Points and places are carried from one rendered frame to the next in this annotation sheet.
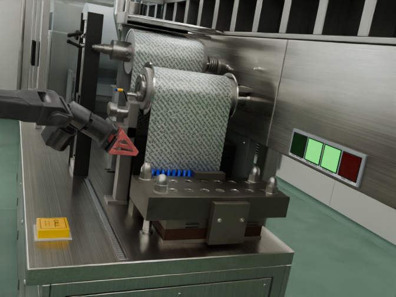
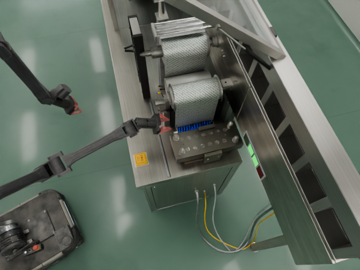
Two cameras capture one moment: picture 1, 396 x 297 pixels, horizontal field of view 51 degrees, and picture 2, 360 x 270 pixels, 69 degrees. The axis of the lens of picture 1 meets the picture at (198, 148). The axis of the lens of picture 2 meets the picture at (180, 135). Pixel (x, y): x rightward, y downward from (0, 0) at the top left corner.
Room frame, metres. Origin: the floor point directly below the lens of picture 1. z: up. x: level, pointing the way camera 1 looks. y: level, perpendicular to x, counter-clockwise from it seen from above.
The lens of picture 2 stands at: (0.38, 0.01, 2.39)
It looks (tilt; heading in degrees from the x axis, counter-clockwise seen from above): 63 degrees down; 8
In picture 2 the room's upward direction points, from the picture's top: 3 degrees clockwise
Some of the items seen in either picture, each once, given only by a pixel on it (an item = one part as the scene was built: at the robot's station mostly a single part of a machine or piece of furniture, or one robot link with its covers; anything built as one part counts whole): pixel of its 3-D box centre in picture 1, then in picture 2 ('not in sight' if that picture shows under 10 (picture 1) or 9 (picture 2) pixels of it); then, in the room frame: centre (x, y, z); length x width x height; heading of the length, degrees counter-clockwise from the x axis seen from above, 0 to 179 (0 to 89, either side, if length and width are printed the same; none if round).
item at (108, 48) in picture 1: (101, 48); (145, 53); (1.36, 0.35, 1.34); 0.06 x 0.03 x 0.03; 115
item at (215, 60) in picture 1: (207, 63); (212, 42); (1.52, 0.01, 1.34); 0.07 x 0.07 x 0.07; 25
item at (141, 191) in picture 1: (210, 196); (205, 141); (1.07, -0.05, 1.00); 0.40 x 0.16 x 0.06; 115
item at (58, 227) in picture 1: (52, 227); (140, 159); (0.92, 0.31, 0.91); 0.07 x 0.07 x 0.02; 25
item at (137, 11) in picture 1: (129, 9); not in sight; (1.86, 0.38, 1.50); 0.14 x 0.14 x 0.06
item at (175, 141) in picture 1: (186, 145); (195, 116); (1.16, 0.03, 1.11); 0.23 x 0.01 x 0.18; 115
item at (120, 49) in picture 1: (120, 50); (156, 51); (1.38, 0.30, 1.34); 0.06 x 0.06 x 0.06; 25
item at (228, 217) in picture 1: (228, 223); (212, 157); (0.99, -0.11, 0.97); 0.10 x 0.03 x 0.11; 115
